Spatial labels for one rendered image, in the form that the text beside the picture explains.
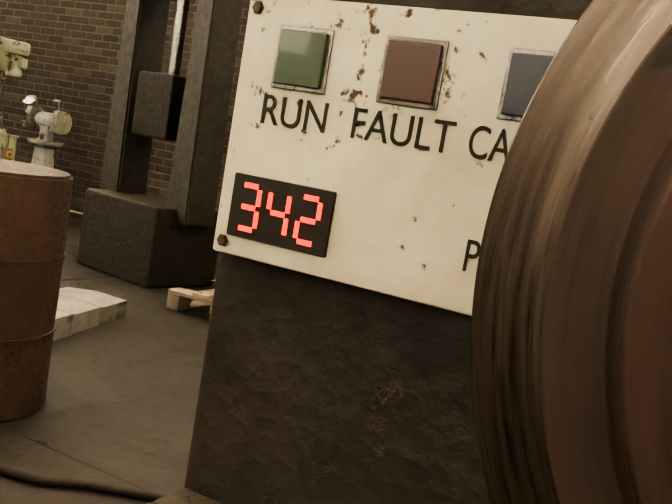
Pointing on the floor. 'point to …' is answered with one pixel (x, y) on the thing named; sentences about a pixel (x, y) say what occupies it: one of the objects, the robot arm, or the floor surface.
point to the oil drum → (29, 279)
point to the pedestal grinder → (59, 123)
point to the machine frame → (337, 380)
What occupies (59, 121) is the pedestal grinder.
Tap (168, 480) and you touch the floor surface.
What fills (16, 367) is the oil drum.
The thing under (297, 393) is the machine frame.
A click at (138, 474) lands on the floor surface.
